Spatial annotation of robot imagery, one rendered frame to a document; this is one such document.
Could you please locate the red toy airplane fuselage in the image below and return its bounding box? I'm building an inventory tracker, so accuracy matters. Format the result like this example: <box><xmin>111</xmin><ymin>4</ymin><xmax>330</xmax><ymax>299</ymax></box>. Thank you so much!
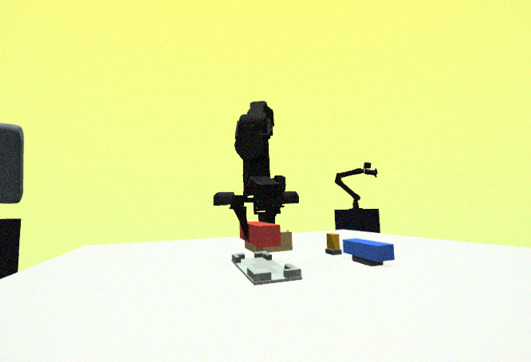
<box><xmin>239</xmin><ymin>222</ymin><xmax>281</xmax><ymax>248</ymax></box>

